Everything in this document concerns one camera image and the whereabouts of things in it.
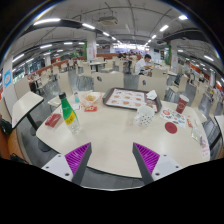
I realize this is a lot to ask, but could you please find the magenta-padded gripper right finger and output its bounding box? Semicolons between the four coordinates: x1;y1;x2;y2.
132;142;183;186

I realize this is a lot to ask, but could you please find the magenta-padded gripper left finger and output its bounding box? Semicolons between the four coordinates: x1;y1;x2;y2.
41;142;93;186

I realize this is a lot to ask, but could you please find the green-labelled clear drink bottle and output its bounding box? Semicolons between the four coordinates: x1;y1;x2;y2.
58;91;82;135

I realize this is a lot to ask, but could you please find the flat round red coaster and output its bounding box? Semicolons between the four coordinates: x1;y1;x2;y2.
164;121;178;135

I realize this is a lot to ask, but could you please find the white polka-dot mug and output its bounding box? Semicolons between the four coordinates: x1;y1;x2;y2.
133;105;156;128

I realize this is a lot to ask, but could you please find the flat red packet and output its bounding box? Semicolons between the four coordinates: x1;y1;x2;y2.
44;113;63;128

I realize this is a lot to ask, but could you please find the small red sauce packet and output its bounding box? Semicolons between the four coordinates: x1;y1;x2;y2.
84;105;98;113

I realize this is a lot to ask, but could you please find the clear plastic bag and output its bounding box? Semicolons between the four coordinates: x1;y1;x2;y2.
190;124;205;144

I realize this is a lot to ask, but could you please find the small clear sanitizer bottle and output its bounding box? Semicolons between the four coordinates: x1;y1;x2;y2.
73;91;81;104

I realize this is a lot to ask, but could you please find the crumpled food wrapper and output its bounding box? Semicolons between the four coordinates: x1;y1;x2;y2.
79;91;103;108

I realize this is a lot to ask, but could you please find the brown tray with printed liner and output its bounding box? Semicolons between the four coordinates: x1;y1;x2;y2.
102;87;163;114

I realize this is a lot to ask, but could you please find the white crumpled napkin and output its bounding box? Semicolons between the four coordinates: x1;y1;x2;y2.
145;89;158;101

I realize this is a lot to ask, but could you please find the red paper cup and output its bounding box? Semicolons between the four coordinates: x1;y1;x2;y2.
175;94;190;115

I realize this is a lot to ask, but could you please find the beige dining chair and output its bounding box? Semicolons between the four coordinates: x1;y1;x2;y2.
137;74;168;101
91;71;125;93
47;71;74;108

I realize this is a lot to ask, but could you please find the beige dining chairs group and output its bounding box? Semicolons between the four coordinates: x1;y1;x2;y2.
13;54;224;111

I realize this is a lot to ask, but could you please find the person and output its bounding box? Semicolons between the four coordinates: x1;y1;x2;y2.
134;53;154;77

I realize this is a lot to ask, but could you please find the white dining tables group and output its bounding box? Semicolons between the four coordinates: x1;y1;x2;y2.
89;59;108;73

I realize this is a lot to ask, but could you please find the ceiling strip lights group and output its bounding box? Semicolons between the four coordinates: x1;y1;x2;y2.
11;13;224;88

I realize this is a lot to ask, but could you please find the ceiling air conditioner unit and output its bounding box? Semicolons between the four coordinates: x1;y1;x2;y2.
98;15;119;27

